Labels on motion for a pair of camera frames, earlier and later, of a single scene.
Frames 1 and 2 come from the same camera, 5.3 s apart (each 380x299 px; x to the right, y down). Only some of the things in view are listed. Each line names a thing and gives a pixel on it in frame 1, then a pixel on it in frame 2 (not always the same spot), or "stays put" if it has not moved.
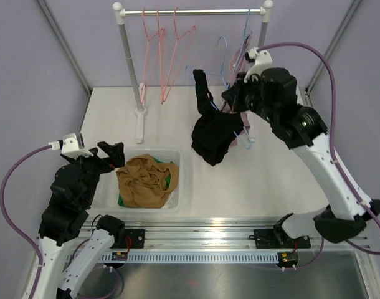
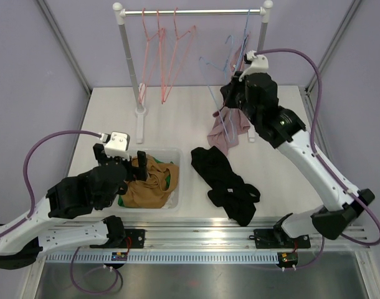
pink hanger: [164, 85] stays put
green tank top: [119, 199] stays put
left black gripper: [116, 157] → [133, 171]
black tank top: [214, 129] → [228, 190]
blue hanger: [243, 43] stays put
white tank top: [172, 201] stays put
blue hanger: [250, 146] → [211, 93]
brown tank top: [145, 183] stays put
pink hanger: [182, 43] stays put
